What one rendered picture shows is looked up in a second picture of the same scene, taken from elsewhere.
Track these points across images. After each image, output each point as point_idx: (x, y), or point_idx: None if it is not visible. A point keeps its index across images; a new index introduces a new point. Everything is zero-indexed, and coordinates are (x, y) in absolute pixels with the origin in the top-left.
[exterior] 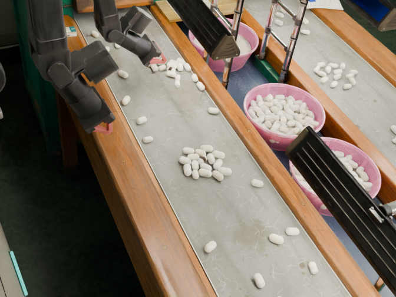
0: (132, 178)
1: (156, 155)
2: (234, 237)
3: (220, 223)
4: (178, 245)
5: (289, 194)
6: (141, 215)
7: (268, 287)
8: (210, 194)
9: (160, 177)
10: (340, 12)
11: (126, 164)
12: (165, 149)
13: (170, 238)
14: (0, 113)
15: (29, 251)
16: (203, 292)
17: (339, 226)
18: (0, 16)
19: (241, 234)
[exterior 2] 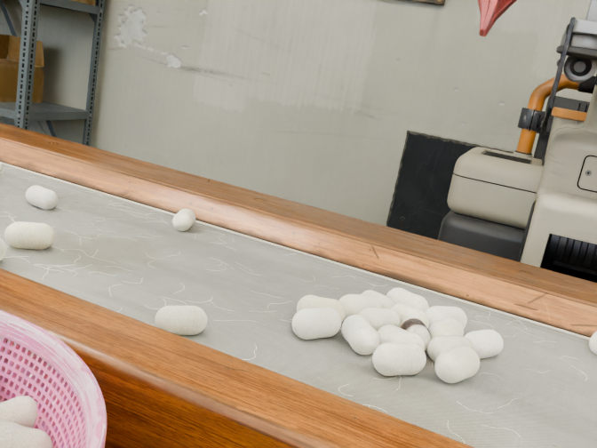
0: (458, 254)
1: (522, 331)
2: (147, 244)
3: (200, 255)
4: (241, 202)
5: (31, 284)
6: (353, 221)
7: (13, 204)
8: (287, 292)
9: (433, 296)
10: None
11: (509, 268)
12: (537, 348)
13: (265, 206)
14: (576, 20)
15: None
16: (140, 174)
17: None
18: None
19: (132, 248)
